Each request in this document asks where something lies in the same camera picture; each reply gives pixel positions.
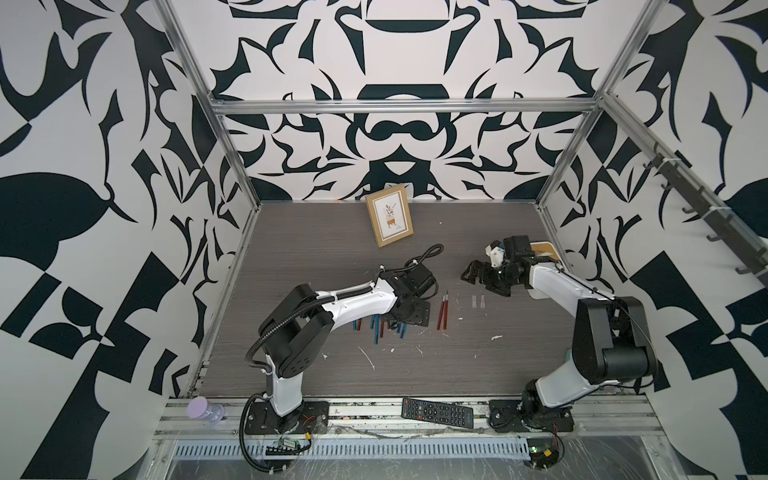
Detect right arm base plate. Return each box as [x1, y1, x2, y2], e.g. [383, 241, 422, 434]
[488, 400, 575, 433]

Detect white cable duct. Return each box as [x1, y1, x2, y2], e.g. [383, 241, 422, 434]
[174, 437, 530, 461]

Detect black remote control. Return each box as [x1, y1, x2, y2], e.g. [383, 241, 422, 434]
[401, 397, 474, 430]

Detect wooden picture frame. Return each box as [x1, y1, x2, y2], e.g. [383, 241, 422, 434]
[366, 185, 414, 248]

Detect white box with wooden lid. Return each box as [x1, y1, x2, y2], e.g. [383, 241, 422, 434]
[531, 241, 561, 263]

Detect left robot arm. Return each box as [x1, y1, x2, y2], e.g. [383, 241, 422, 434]
[245, 261, 438, 417]

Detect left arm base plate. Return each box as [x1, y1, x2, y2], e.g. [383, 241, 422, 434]
[244, 401, 330, 435]

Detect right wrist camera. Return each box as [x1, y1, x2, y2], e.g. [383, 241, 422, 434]
[485, 240, 505, 268]

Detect red carving knife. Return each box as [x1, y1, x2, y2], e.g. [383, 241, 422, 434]
[436, 293, 445, 331]
[439, 291, 449, 330]

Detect black wall hook rail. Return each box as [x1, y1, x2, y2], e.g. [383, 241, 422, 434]
[644, 141, 767, 288]

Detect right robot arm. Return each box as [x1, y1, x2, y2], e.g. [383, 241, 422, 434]
[461, 236, 658, 431]

